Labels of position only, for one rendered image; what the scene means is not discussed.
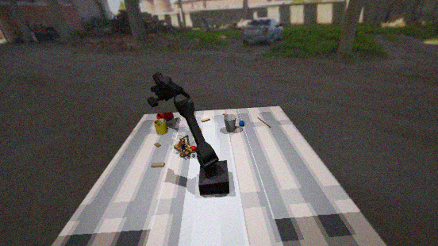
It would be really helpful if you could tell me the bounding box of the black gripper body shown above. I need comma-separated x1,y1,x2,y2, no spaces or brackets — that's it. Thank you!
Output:
147,90,174,107

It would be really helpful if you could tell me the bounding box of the dark grey cup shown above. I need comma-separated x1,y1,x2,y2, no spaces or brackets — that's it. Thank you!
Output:
224,114,236,133

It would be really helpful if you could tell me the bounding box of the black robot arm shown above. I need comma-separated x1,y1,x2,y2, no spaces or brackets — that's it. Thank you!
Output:
150,72,219,178

